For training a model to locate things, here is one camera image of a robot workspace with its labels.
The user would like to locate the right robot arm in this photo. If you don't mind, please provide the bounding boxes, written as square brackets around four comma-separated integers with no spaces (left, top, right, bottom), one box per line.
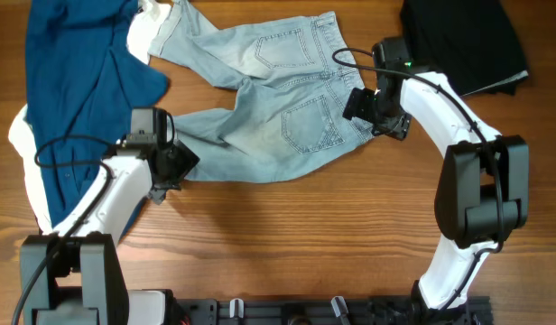
[343,37,529,324]

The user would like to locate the right black cable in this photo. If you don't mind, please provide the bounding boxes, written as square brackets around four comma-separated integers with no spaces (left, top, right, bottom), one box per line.
[331,47,505,317]

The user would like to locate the white garment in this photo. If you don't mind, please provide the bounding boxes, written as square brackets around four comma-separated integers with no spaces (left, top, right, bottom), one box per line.
[8,0,171,234]

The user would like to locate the light blue denim shorts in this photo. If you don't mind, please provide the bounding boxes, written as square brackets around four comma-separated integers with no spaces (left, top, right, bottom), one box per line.
[150,1,372,183]

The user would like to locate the dark blue shirt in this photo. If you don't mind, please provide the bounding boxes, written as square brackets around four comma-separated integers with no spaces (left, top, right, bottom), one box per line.
[25,0,169,226]

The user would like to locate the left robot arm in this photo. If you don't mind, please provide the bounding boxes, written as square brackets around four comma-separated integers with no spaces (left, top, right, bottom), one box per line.
[12,107,199,324]

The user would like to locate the folded black garment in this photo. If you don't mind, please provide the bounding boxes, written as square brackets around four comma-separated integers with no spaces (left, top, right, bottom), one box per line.
[400,0,529,96]

